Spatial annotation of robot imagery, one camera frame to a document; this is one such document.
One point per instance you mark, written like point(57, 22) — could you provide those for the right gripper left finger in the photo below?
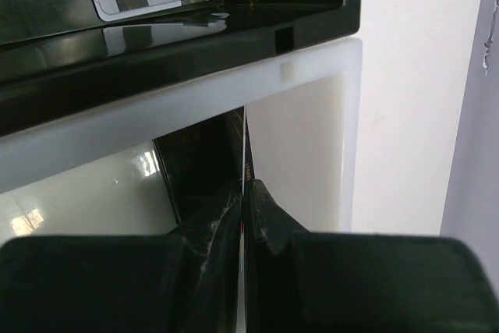
point(183, 281)

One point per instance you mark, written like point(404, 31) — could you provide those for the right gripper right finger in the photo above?
point(303, 281)

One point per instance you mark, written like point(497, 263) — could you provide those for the black white three-bin tray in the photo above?
point(83, 99)

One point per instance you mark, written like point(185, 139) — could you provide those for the black credit card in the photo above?
point(197, 160)

